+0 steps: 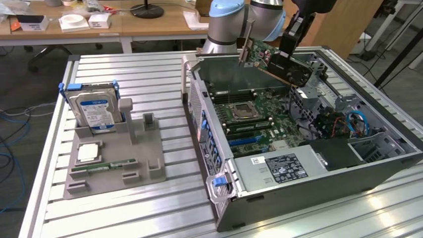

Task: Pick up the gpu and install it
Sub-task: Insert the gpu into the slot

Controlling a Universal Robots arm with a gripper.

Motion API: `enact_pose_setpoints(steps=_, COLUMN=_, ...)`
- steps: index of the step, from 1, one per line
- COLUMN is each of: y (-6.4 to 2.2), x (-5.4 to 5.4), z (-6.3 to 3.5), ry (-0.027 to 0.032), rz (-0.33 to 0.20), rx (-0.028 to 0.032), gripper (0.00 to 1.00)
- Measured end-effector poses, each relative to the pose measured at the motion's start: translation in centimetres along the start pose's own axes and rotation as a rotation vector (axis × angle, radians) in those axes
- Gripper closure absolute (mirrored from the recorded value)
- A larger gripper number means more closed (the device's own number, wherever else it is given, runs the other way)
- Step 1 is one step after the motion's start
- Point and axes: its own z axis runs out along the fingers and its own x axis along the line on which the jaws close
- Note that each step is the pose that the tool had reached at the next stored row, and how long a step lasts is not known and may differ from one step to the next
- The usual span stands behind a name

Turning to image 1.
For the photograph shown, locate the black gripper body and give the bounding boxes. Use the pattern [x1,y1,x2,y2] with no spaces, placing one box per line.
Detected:
[290,0,336,15]

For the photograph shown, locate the green graphics card black fan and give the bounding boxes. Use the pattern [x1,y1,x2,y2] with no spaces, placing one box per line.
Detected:
[238,19,315,88]

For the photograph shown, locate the wooden cabinet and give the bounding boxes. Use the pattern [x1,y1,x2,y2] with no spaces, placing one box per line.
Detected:
[282,0,386,60]

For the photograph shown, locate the perforated metal disk bay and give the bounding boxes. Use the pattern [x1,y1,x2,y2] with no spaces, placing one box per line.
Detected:
[288,72,335,140]

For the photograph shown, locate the white paper booklet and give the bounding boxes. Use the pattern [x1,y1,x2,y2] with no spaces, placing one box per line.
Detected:
[183,10,212,31]

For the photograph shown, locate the cardboard box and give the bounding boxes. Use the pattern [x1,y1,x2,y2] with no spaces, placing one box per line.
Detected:
[195,0,212,18]

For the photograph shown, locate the green motherboard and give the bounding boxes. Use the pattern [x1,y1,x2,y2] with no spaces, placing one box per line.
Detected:
[204,85,308,159]

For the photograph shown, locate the CPU socket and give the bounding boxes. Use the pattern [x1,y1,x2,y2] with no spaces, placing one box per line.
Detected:
[230,102,258,122]

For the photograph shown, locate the black tripod stand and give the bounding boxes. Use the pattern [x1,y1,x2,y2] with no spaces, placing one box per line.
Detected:
[362,0,423,89]

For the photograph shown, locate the green RAM stick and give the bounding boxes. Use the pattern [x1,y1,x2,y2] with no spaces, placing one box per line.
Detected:
[224,120,274,132]
[71,158,139,174]

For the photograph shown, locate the blue expansion slot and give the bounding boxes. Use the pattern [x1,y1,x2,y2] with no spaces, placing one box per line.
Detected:
[227,137,263,147]

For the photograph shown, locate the black round lamp base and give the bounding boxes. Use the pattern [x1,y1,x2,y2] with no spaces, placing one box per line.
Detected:
[130,0,166,19]

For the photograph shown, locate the wooden desk white legs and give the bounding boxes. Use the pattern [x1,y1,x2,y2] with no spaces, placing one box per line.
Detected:
[0,0,303,54]

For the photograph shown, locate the grey power supply black label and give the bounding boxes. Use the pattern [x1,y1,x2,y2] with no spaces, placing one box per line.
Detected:
[232,145,331,193]

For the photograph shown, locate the small white box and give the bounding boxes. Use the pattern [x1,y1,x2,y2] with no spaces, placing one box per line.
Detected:
[87,12,112,30]

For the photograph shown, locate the black and grey PC case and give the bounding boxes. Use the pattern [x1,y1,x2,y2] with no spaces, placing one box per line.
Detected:
[182,46,423,233]

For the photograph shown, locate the hard disk in blue caddy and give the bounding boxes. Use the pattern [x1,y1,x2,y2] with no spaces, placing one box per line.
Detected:
[58,80,120,135]

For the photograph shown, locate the white box round insert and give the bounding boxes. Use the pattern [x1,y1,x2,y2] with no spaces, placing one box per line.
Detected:
[59,14,91,33]

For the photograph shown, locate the black office chair base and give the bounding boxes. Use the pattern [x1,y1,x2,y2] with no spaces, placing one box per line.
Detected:
[27,44,104,73]

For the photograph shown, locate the silver CPU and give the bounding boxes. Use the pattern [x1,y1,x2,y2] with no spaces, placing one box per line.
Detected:
[76,143,100,164]

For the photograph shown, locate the white box black lid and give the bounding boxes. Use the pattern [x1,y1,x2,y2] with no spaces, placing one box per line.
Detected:
[15,14,51,32]

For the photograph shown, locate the grey plastic parts rack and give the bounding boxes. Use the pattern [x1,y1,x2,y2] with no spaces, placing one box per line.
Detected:
[63,98,168,201]

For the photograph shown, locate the white desk frame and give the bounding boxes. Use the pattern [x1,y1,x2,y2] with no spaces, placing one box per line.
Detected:
[364,0,423,70]

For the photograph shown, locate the red and black wire bundle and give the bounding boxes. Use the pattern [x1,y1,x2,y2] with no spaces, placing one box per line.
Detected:
[312,111,352,139]

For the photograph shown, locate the blue wire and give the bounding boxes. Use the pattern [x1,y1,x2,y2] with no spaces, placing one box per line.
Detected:
[344,110,370,136]

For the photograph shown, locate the white floor cable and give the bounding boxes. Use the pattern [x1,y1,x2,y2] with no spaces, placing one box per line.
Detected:
[2,102,56,118]

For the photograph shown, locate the blue floor cable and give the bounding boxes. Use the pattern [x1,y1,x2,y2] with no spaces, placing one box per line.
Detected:
[0,108,35,214]

